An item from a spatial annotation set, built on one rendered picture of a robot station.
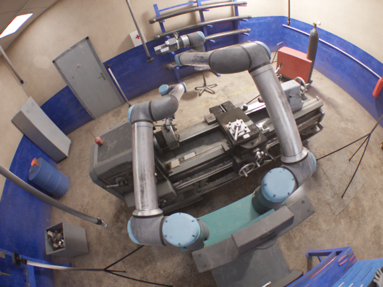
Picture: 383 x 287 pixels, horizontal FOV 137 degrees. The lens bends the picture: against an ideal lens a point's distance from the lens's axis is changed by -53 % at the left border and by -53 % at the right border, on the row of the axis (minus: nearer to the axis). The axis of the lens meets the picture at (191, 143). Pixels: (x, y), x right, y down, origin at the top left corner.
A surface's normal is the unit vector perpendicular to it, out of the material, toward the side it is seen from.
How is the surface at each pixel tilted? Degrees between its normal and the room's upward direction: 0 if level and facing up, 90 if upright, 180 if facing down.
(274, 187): 5
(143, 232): 24
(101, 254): 0
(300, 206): 0
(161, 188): 32
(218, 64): 79
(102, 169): 45
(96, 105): 90
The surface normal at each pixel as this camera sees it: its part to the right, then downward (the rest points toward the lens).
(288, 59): -0.75, 0.61
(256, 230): -0.34, -0.86
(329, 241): -0.21, -0.59
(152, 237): -0.18, -0.14
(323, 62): -0.92, 0.39
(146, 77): 0.33, 0.71
